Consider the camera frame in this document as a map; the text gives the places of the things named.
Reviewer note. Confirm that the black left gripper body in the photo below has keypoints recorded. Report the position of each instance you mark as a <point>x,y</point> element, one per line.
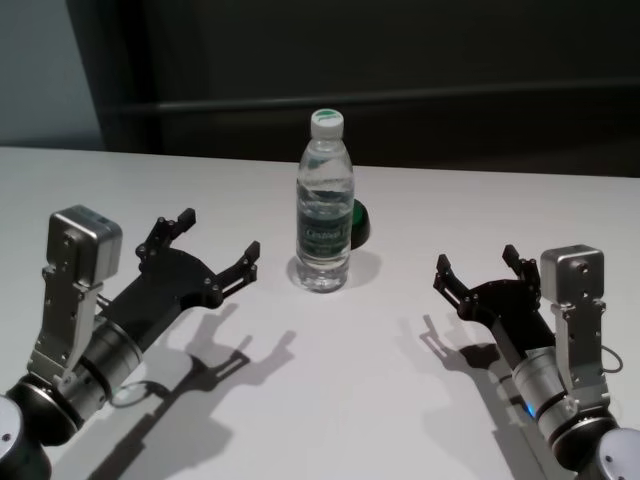
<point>160,295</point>

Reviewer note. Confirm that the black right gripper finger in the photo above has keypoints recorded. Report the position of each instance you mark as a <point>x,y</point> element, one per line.
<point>455,290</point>
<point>525,275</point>

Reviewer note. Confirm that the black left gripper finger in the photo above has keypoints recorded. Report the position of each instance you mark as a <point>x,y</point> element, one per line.
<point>232,282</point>
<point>160,240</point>

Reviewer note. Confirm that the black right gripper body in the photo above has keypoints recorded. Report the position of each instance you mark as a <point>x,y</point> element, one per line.
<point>510,315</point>

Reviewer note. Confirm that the clear water bottle green label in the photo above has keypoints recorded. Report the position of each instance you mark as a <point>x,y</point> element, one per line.
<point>324,235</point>

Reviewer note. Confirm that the green button black base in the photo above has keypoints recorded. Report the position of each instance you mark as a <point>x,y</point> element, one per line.
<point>361,225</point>

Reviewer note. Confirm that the dark vertical column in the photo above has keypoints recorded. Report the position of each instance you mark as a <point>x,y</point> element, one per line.
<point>132,75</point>

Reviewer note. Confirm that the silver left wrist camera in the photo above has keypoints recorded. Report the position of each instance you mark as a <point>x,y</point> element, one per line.
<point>75,260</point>

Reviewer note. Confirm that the grey horizontal rail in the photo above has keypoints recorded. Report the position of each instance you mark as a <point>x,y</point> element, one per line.
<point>400,105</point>

